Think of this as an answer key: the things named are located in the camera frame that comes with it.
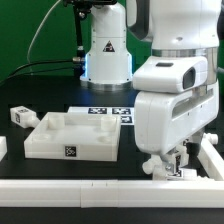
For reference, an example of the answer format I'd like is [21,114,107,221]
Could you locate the grey cable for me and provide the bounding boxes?
[26,0,64,64]

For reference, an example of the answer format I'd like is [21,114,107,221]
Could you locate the white fence wall rail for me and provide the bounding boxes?
[0,136,224,209]

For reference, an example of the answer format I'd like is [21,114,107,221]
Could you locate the black cable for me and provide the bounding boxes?
[0,59,83,87]

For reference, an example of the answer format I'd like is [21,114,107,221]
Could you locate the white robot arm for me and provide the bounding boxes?
[81,0,222,155]

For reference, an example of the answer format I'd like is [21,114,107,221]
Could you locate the white block left edge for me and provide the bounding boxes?
[0,136,7,161]

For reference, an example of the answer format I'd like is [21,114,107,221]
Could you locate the white square table top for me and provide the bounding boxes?
[24,112,121,162]

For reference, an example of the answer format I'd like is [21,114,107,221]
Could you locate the white sheet with tags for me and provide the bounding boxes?
[68,106,134,125]

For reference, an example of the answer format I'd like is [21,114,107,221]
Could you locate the black camera pole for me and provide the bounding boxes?
[63,0,117,66]

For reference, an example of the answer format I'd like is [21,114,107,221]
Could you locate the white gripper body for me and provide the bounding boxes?
[133,56,219,155]

